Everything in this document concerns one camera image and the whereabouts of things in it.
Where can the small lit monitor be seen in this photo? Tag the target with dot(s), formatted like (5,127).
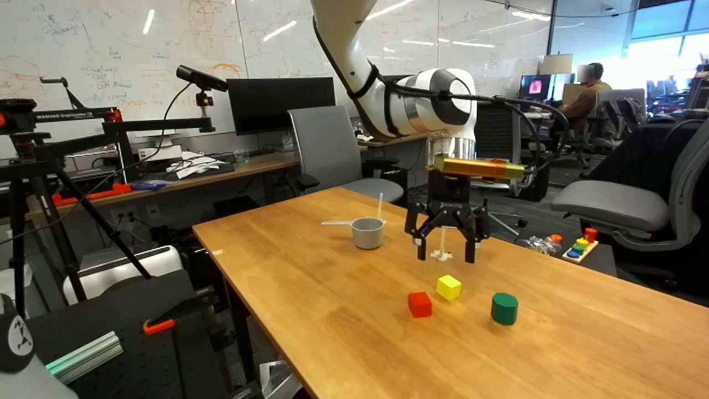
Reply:
(535,87)

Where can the black monitor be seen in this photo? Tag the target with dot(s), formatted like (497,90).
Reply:
(279,105)

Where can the gray pot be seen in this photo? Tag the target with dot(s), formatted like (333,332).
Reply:
(368,233)

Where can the orange plastic part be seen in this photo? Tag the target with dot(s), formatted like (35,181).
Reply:
(91,195)

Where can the black and white device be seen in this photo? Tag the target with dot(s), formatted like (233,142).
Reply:
(22,360)

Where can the orange and black clamp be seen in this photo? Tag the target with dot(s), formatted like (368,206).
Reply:
(166,318)

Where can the yellow block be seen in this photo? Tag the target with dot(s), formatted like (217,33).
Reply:
(448,287)

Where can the clear plastic bag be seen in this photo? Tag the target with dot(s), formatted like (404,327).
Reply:
(541,244)

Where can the clear glass cup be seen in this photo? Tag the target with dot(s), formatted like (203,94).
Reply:
(241,155)

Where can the camera on tripod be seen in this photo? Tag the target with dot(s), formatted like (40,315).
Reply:
(33,144)

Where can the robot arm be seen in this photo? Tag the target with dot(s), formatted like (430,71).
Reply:
(354,61)

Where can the person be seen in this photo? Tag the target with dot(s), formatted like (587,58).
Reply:
(590,97)

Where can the black mesh office chair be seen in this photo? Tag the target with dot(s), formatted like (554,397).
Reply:
(496,133)

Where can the small white plastic piece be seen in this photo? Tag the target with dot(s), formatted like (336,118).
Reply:
(441,255)

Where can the green block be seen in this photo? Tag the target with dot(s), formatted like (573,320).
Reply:
(504,309)

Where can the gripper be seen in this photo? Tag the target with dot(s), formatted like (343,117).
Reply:
(449,197)

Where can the camera on mount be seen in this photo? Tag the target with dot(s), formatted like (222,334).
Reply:
(200,78)

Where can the aluminium profile bar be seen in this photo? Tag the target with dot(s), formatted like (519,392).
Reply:
(86,357)

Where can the window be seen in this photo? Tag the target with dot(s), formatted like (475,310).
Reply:
(670,39)

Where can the long wooden desk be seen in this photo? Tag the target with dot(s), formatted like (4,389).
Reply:
(255,166)

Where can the heap of white papers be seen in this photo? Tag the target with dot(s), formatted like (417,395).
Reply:
(194,164)

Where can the grey office chair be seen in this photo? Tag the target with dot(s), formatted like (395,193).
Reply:
(615,210)
(327,144)

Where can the orange block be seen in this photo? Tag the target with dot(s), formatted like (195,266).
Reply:
(420,305)

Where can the whiteboard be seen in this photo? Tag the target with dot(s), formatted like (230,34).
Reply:
(111,50)

